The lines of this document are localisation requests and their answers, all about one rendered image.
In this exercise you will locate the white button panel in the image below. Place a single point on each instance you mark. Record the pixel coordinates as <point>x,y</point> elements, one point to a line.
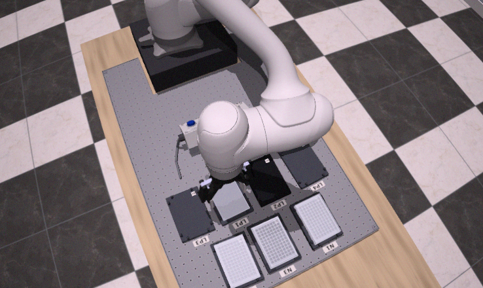
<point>188,134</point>

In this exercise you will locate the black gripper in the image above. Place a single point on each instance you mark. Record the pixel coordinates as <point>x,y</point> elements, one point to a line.
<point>208,190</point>

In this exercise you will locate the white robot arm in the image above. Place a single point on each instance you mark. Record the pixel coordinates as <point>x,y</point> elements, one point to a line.
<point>288,115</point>

